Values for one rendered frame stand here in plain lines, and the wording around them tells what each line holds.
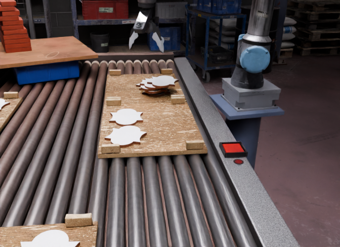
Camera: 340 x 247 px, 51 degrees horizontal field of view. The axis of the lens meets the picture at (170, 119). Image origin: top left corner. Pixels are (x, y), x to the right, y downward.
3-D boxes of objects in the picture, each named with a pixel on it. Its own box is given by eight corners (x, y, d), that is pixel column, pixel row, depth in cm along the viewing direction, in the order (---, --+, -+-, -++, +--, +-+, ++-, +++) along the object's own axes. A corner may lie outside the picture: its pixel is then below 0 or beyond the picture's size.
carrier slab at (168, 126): (186, 105, 153) (186, 101, 152) (207, 153, 116) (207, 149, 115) (103, 108, 148) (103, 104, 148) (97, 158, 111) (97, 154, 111)
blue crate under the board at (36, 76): (67, 63, 209) (65, 45, 205) (81, 77, 185) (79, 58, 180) (10, 69, 196) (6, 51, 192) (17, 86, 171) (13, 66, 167)
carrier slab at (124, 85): (173, 76, 190) (174, 73, 189) (186, 105, 153) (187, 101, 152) (107, 77, 186) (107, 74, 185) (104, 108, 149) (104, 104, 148)
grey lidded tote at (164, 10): (178, 14, 581) (179, -1, 571) (187, 17, 550) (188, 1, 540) (149, 15, 565) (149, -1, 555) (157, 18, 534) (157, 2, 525)
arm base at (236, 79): (252, 77, 175) (254, 57, 171) (269, 87, 162) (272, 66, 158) (224, 80, 170) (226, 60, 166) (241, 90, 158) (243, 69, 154)
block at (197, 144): (203, 147, 116) (203, 139, 115) (204, 149, 115) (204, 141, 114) (184, 147, 116) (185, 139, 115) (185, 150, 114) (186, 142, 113)
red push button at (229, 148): (239, 146, 121) (239, 142, 121) (244, 155, 116) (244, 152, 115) (221, 147, 120) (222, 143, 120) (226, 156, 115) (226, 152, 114)
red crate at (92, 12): (125, 15, 565) (124, -4, 553) (129, 19, 526) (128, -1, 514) (82, 15, 550) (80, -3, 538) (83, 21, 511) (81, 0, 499)
